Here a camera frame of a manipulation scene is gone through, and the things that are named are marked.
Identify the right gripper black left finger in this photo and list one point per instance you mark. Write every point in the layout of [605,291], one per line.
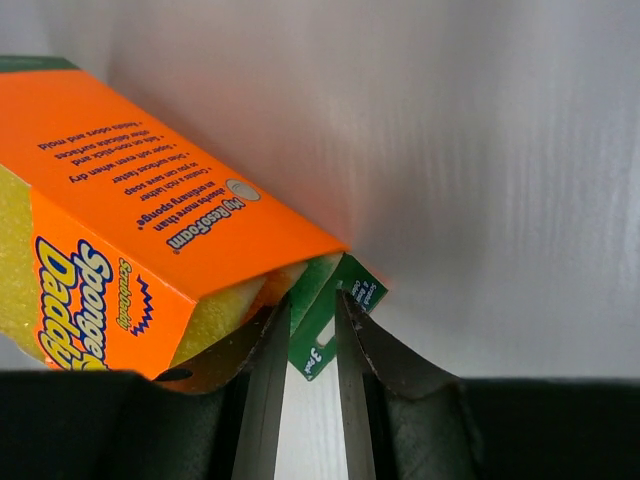
[215,416]

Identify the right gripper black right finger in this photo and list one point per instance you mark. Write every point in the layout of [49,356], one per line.
[406,418]

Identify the orange green box yellow sponge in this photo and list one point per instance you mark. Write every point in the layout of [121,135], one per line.
[124,246]

